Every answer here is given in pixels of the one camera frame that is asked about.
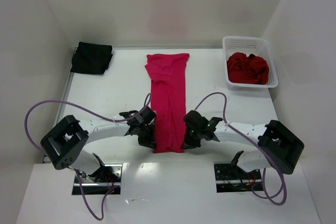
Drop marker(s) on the pink t-shirt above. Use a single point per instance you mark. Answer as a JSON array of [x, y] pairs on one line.
[[168, 99]]

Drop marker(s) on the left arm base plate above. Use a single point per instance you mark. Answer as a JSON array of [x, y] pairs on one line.
[[110, 180]]

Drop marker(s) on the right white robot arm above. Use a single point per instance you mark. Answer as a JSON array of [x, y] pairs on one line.
[[275, 145]]

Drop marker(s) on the white plastic basket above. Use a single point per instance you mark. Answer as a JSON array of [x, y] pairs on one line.
[[249, 45]]

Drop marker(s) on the dark red t-shirt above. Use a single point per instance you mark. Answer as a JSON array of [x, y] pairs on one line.
[[245, 69]]

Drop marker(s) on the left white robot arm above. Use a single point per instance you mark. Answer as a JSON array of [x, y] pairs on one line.
[[64, 143]]

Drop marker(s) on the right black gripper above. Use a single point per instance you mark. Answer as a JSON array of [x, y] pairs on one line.
[[189, 140]]

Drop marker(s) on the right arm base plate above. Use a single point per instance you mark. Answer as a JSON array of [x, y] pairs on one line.
[[231, 179]]

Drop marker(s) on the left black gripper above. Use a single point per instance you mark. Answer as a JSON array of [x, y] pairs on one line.
[[146, 139]]

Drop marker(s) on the black folded t-shirt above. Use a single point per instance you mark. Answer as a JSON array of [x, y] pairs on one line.
[[92, 59]]

